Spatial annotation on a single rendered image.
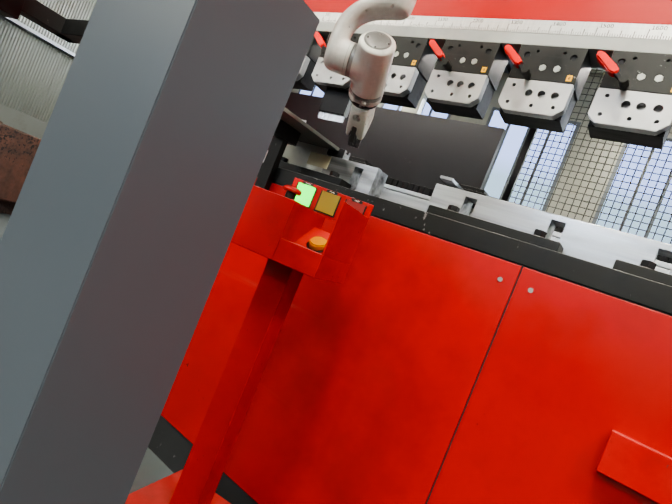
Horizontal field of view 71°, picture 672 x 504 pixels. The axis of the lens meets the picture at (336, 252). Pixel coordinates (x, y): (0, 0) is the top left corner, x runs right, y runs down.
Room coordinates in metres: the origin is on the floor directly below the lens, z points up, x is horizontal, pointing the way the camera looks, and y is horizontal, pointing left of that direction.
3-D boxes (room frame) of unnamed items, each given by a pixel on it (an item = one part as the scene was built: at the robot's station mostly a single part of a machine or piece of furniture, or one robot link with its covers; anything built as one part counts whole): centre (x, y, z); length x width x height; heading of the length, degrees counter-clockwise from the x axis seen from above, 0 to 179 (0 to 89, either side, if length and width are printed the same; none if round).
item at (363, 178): (1.41, 0.12, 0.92); 0.39 x 0.06 x 0.10; 56
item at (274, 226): (0.97, 0.08, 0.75); 0.20 x 0.16 x 0.18; 69
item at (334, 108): (1.44, 0.17, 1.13); 0.10 x 0.02 x 0.10; 56
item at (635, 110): (1.00, -0.47, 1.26); 0.15 x 0.09 x 0.17; 56
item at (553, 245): (1.05, -0.30, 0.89); 0.30 x 0.05 x 0.03; 56
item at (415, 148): (1.99, 0.07, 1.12); 1.13 x 0.02 x 0.44; 56
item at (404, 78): (1.34, 0.02, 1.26); 0.15 x 0.09 x 0.17; 56
